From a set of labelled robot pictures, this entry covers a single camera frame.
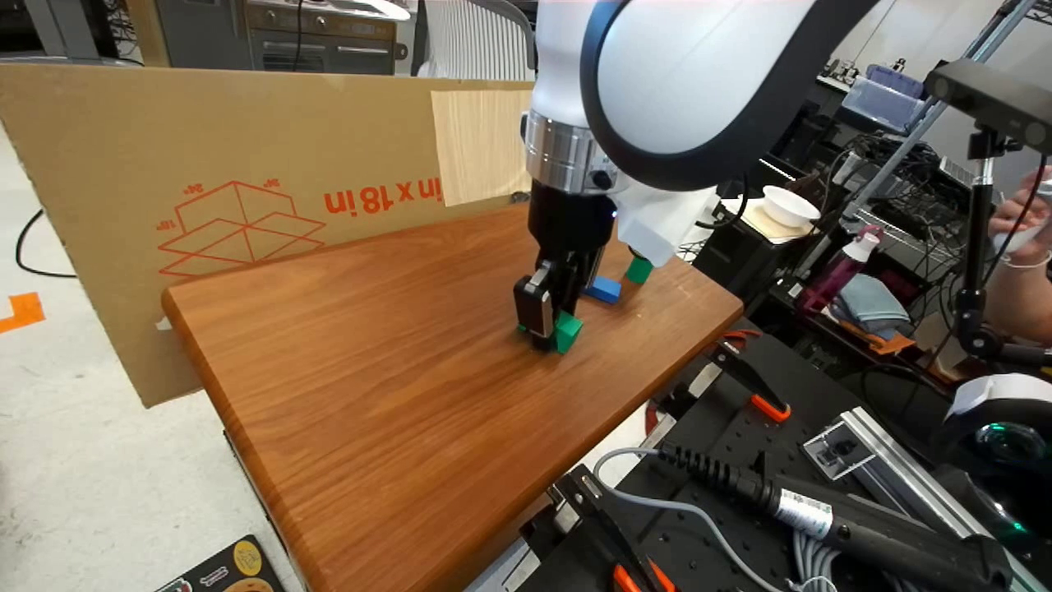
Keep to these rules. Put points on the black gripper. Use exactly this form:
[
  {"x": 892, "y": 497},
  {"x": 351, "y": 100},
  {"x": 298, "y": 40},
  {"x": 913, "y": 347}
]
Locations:
[{"x": 568, "y": 232}]

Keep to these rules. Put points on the black package with coins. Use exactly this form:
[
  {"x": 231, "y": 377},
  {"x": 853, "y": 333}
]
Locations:
[{"x": 223, "y": 565}]

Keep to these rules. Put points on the black camera on stand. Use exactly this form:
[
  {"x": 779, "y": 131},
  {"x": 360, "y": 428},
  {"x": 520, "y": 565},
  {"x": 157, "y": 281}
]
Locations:
[{"x": 988, "y": 100}]

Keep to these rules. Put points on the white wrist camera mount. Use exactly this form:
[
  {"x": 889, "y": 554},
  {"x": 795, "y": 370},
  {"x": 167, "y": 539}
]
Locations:
[{"x": 663, "y": 224}]

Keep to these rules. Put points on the pink drink bottle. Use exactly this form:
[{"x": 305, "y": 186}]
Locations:
[{"x": 840, "y": 274}]

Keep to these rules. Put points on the blue rectangular block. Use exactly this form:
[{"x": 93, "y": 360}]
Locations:
[{"x": 606, "y": 289}]

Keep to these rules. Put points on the teal folded cloth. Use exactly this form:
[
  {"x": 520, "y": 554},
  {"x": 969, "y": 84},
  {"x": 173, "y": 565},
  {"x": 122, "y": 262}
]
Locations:
[{"x": 871, "y": 300}]

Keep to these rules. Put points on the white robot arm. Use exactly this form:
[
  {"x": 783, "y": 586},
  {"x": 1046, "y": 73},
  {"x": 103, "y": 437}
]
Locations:
[{"x": 679, "y": 77}]

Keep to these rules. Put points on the brown cardboard box sheet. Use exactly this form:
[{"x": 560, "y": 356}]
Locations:
[{"x": 217, "y": 141}]

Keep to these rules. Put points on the light wood panel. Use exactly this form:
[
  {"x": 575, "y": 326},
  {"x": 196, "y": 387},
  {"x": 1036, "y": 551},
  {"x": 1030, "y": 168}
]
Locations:
[{"x": 481, "y": 141}]

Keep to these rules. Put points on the green arch block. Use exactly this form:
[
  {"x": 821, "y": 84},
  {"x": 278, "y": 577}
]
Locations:
[{"x": 568, "y": 333}]

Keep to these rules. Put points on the white paper cup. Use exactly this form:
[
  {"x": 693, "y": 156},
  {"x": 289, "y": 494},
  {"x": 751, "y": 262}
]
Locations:
[{"x": 789, "y": 211}]

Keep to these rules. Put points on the printed marker tag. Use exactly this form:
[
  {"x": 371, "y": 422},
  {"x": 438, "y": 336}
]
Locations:
[{"x": 840, "y": 452}]

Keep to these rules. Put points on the person hand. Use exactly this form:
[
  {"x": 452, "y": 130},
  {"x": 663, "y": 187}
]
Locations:
[{"x": 1022, "y": 213}]

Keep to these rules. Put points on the aluminium rail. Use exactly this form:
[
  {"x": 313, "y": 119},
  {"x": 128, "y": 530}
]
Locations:
[{"x": 932, "y": 481}]

